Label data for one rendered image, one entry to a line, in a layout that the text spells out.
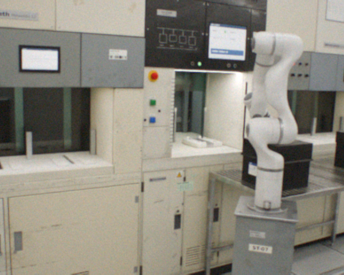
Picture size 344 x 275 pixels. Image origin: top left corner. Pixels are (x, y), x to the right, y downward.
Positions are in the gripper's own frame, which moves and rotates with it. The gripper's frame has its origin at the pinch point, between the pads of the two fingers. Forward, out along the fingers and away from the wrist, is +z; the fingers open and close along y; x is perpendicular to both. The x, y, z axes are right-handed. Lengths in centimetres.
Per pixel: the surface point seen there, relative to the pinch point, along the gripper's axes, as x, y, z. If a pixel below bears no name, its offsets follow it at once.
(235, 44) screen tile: -35, 39, -39
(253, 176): 25.2, 2.4, 6.9
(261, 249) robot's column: 60, -39, 1
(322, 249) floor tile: 6, 36, 141
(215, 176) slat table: 34.4, 30.0, 6.4
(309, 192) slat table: 14.9, -21.7, 24.3
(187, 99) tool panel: -18, 123, 2
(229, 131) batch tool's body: -3, 58, 11
